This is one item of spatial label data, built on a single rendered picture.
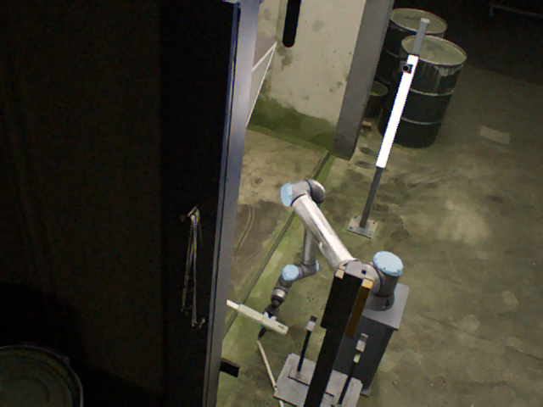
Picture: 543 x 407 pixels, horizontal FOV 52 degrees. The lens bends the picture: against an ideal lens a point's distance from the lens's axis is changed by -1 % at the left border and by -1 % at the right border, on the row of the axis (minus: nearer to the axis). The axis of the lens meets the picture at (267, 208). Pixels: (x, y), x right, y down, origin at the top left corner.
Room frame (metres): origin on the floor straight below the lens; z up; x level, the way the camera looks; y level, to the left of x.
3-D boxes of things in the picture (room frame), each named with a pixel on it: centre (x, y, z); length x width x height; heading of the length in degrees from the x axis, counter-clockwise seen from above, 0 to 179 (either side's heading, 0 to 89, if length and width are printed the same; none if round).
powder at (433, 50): (4.72, -1.22, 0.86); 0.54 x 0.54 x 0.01
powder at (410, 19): (5.36, -1.14, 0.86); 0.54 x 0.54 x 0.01
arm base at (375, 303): (1.97, -0.62, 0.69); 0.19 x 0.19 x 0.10
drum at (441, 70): (4.71, -1.22, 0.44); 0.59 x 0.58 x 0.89; 178
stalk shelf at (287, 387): (1.29, -0.32, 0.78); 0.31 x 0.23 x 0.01; 74
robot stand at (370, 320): (1.97, -0.62, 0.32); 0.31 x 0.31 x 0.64; 74
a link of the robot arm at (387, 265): (1.97, -0.62, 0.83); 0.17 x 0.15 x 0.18; 126
